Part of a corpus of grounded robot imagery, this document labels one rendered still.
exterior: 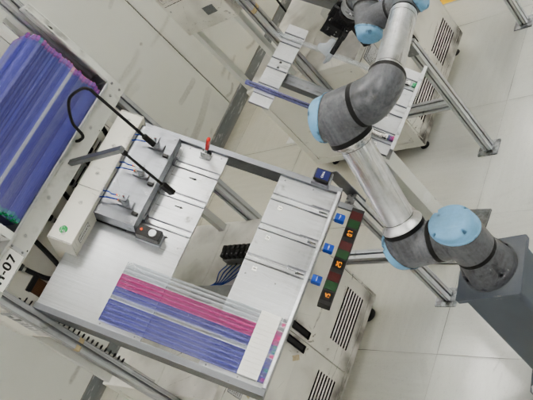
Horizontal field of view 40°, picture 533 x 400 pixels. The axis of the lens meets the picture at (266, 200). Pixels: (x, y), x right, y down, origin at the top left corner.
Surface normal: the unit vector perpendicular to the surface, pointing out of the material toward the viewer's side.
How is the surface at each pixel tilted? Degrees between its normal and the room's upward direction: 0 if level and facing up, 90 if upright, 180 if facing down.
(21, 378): 90
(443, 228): 7
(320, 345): 90
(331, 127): 70
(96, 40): 90
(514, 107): 0
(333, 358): 90
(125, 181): 43
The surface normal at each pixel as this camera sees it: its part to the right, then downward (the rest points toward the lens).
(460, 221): -0.52, -0.60
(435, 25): 0.69, -0.10
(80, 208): 0.01, -0.48
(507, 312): -0.28, 0.80
